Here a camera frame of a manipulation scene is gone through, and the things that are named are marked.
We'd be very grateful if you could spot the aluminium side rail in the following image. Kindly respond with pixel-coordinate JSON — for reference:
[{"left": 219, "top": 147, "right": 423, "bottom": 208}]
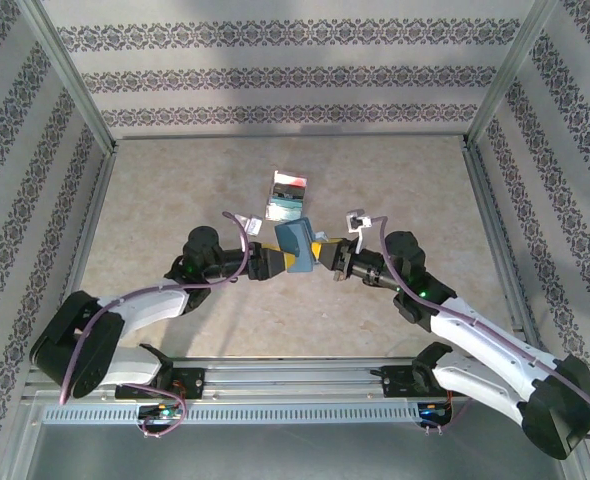
[
  {"left": 462, "top": 139, "right": 539, "bottom": 346},
  {"left": 67, "top": 142, "right": 121, "bottom": 296}
]

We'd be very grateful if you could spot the white card red circle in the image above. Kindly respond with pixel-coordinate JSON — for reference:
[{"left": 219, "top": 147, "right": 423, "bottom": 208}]
[{"left": 273, "top": 171, "right": 309, "bottom": 187}]

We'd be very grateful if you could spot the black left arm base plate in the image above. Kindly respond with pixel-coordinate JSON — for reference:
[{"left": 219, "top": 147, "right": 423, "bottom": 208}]
[{"left": 114, "top": 367, "right": 207, "bottom": 401}]

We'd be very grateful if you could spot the blue card holder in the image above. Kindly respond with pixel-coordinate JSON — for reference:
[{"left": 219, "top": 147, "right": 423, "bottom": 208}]
[{"left": 273, "top": 217, "right": 329, "bottom": 275}]

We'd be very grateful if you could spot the aluminium frame post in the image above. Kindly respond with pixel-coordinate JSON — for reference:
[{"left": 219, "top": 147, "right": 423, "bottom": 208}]
[
  {"left": 464, "top": 0, "right": 559, "bottom": 146},
  {"left": 17, "top": 0, "right": 119, "bottom": 156}
]

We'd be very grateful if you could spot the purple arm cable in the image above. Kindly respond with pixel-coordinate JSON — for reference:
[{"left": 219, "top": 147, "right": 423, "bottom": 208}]
[
  {"left": 367, "top": 215, "right": 590, "bottom": 441},
  {"left": 59, "top": 211, "right": 252, "bottom": 441}
]

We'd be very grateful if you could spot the clear acrylic card box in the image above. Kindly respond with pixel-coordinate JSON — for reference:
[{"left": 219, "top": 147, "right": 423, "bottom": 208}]
[{"left": 263, "top": 169, "right": 310, "bottom": 225}]

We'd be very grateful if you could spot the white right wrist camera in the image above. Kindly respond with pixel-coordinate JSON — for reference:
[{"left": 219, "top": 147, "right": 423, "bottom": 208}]
[{"left": 344, "top": 208, "right": 374, "bottom": 254}]

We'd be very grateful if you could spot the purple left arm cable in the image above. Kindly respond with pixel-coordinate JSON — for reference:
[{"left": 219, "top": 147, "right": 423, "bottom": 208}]
[{"left": 59, "top": 211, "right": 252, "bottom": 441}]

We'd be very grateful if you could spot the aluminium mounting rail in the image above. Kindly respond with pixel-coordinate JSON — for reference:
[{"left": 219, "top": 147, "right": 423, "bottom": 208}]
[{"left": 22, "top": 357, "right": 561, "bottom": 401}]

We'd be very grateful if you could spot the teal card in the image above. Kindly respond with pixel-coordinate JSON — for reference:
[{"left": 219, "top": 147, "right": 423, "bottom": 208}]
[{"left": 266, "top": 195, "right": 305, "bottom": 222}]

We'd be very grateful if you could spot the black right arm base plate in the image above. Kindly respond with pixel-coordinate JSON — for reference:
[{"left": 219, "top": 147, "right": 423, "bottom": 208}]
[{"left": 380, "top": 364, "right": 474, "bottom": 399}]

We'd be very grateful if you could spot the aluminium back rail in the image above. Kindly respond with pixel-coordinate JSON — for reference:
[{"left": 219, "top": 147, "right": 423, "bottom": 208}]
[{"left": 110, "top": 131, "right": 471, "bottom": 143}]

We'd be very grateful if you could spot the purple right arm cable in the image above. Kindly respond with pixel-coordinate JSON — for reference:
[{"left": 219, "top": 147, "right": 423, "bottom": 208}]
[{"left": 367, "top": 215, "right": 590, "bottom": 441}]

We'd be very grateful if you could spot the perforated metal cable duct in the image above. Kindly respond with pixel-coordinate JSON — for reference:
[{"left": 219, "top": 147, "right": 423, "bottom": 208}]
[{"left": 42, "top": 403, "right": 456, "bottom": 425}]

